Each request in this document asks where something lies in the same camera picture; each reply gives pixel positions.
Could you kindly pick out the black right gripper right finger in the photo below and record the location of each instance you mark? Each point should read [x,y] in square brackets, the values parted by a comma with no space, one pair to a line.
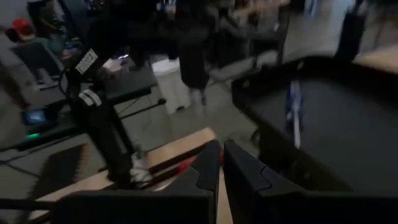
[295,208]

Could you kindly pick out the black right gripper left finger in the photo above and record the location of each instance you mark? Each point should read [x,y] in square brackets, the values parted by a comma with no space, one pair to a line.
[140,208]

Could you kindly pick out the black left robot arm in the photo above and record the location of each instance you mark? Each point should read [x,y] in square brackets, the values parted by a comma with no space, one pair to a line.
[102,130]

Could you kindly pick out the red hand tool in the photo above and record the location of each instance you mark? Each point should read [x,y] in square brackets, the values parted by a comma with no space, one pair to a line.
[186,165]

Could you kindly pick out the black pegboard tool cart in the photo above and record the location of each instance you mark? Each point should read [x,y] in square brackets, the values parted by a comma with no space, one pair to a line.
[342,124]

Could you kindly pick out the black side desk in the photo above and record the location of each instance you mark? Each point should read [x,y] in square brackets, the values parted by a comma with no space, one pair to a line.
[130,84]

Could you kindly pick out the white waste bin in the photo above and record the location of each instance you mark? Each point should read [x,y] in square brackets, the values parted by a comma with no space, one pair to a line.
[171,87]

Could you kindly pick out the person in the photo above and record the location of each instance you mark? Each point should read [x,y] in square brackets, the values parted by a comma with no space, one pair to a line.
[192,62]
[25,31]

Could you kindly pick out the light wooden desk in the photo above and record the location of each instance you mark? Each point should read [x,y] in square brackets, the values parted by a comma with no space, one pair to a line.
[376,59]

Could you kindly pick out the black desk leg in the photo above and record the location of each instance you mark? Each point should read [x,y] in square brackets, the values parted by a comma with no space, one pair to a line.
[351,34]

